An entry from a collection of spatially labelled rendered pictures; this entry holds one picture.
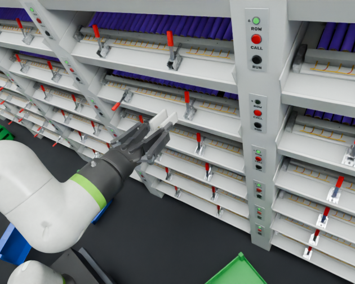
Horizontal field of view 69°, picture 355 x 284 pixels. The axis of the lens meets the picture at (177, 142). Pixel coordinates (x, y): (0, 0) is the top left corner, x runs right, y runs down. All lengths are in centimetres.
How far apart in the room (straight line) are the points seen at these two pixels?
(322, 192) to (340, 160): 18
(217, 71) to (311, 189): 45
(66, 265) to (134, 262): 43
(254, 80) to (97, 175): 37
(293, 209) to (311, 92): 56
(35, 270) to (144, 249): 69
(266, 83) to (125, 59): 42
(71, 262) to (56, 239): 83
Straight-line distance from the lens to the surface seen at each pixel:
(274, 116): 63
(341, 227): 104
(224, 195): 125
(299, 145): 72
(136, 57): 79
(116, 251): 170
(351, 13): 48
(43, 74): 141
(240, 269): 149
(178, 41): 71
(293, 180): 87
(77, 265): 133
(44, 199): 51
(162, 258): 158
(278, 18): 49
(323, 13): 48
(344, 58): 59
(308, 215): 104
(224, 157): 92
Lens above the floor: 146
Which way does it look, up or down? 48 degrees down
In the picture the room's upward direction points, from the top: 22 degrees counter-clockwise
